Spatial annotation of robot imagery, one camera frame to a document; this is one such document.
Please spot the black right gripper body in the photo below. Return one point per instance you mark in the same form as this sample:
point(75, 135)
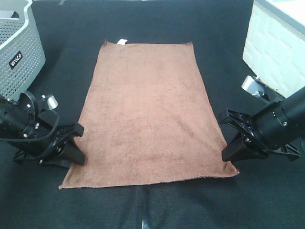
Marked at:
point(274, 128)

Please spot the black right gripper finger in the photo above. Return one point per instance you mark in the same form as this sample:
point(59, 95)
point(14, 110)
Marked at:
point(232, 118)
point(242, 148)

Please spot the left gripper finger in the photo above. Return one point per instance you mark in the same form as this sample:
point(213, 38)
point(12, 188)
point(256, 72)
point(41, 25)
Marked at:
point(73, 130)
point(72, 153)

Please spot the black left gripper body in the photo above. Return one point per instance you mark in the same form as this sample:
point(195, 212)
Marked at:
point(41, 140)

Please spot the brown microfiber towel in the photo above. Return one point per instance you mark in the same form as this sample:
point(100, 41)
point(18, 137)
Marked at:
point(147, 119)

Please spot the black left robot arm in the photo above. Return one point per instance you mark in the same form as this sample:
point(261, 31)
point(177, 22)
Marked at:
point(13, 119)

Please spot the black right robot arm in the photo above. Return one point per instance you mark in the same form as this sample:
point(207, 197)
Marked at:
point(298, 96)

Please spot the pale green plastic basket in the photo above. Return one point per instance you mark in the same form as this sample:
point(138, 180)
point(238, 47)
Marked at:
point(275, 44)

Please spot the black tape strip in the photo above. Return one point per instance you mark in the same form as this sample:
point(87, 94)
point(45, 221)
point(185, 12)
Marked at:
point(146, 219)

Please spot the grey perforated laundry basket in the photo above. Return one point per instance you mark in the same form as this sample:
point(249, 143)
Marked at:
point(21, 52)

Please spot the white towel label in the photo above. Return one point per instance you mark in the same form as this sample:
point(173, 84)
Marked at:
point(122, 42)

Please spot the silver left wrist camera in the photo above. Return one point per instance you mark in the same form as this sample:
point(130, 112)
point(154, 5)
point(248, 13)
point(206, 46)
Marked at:
point(49, 102)

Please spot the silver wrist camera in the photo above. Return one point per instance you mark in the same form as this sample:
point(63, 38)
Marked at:
point(255, 88)
point(49, 102)

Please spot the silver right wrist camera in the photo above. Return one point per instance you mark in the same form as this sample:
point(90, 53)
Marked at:
point(255, 88)

